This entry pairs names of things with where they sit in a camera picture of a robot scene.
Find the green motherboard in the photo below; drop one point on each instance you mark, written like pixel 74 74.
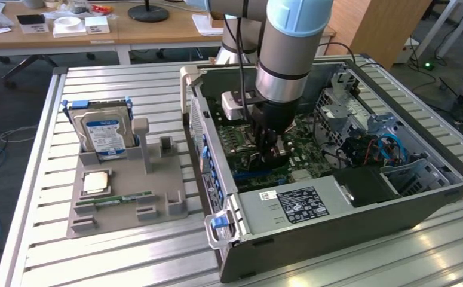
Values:
pixel 308 152

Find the flat white box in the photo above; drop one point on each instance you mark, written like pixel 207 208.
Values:
pixel 75 33

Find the low metal disk bay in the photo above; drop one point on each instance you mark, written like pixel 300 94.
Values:
pixel 414 179

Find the stack of white papers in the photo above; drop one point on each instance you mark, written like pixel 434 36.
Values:
pixel 205 27

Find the green RAM stick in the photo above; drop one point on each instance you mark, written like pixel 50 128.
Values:
pixel 111 198

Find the white box with black lid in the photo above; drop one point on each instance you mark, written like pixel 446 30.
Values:
pixel 33 19

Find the hard disk in blue caddy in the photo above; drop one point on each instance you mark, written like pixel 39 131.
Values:
pixel 99 131

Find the brown cardboard box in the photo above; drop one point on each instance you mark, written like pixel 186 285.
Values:
pixel 217 16

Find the grey parts rack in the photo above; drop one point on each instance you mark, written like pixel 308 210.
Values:
pixel 135 179

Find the red small item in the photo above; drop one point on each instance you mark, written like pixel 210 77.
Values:
pixel 101 10

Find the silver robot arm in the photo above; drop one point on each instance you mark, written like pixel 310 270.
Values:
pixel 288 53

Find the black lamp base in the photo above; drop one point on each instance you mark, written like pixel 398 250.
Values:
pixel 147 15

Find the wooden desk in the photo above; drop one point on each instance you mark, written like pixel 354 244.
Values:
pixel 55 42

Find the black chair base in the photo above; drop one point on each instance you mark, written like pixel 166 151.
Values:
pixel 29 64

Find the CPU chip with metal lid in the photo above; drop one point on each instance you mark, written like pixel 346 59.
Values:
pixel 95 181

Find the grey power supply unit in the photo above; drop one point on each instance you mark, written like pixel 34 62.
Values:
pixel 264 215

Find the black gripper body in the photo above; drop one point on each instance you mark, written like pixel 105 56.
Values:
pixel 273 116

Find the blue case latch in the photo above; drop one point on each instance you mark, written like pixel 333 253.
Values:
pixel 218 223

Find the graphics card with black cooler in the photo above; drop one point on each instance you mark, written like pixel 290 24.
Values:
pixel 272 169

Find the black fan shroud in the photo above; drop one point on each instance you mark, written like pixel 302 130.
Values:
pixel 362 185

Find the dark filled bag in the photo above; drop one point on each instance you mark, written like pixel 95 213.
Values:
pixel 78 8

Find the grey cup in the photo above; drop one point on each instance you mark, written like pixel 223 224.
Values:
pixel 34 3

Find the white desk frame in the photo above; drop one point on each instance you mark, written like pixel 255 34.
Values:
pixel 434 28

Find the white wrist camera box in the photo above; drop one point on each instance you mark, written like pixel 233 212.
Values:
pixel 235 106

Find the metal socket cover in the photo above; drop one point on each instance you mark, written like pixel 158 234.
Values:
pixel 293 125

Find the dark grey PC case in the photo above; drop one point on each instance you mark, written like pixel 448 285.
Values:
pixel 336 239

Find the green indicator light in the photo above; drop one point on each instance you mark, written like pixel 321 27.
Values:
pixel 428 64

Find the wooden cabinet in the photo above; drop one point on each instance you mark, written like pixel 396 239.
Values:
pixel 374 30

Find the white tape roll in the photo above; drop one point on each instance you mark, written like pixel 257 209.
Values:
pixel 58 22

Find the CPU socket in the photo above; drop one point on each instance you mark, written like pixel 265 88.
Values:
pixel 247 137

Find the tall metal disk bay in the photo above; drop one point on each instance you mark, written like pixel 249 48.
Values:
pixel 336 119

